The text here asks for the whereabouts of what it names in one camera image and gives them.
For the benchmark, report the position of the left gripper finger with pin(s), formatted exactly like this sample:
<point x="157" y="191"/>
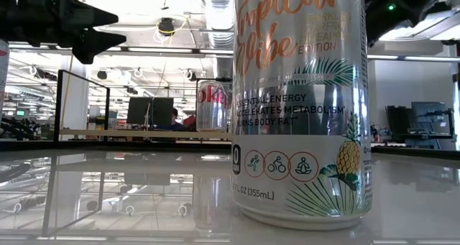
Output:
<point x="93" y="18"/>
<point x="93" y="45"/>

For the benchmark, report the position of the white Peach Vibe Celsius can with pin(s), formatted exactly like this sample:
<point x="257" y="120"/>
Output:
<point x="3" y="79"/>

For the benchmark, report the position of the silver Diet Coke can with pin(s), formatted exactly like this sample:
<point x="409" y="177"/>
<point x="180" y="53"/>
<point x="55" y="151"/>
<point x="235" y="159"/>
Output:
<point x="210" y="108"/>

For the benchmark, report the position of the silver Tropical Vibe Celsius can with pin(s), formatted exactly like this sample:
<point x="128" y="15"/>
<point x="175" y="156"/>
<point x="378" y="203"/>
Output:
<point x="302" y="130"/>

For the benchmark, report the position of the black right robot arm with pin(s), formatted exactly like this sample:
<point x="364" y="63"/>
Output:
<point x="395" y="8"/>

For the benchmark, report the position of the background black robot arm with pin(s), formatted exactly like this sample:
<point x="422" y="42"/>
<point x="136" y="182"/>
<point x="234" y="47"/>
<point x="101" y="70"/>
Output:
<point x="18" y="128"/>

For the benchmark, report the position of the long ceiling light strip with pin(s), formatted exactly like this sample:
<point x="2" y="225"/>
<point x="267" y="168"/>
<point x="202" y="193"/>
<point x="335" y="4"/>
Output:
<point x="413" y="57"/>
<point x="108" y="50"/>

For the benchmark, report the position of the white building column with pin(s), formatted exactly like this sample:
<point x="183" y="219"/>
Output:
<point x="77" y="105"/>

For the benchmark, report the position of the black computer monitor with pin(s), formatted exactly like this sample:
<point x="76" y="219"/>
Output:
<point x="149" y="110"/>

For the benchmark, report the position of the green lit screen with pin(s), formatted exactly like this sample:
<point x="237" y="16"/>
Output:
<point x="20" y="113"/>

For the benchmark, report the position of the person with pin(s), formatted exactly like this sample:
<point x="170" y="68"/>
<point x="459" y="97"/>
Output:
<point x="175" y="117"/>

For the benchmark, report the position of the white ceiling light panel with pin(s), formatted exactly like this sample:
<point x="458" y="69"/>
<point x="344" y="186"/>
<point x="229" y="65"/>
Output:
<point x="431" y="26"/>

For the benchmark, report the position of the black desk monitor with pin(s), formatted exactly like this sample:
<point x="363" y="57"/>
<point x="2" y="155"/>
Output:
<point x="427" y="115"/>

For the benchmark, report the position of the black overhead camera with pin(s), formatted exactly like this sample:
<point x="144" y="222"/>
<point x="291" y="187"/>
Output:
<point x="166" y="26"/>

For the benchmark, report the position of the black aluminium table frame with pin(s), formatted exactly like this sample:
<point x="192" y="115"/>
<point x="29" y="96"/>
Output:
<point x="108" y="146"/>

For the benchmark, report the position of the silver ventilation duct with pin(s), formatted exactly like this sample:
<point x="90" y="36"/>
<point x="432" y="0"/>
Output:
<point x="219" y="15"/>

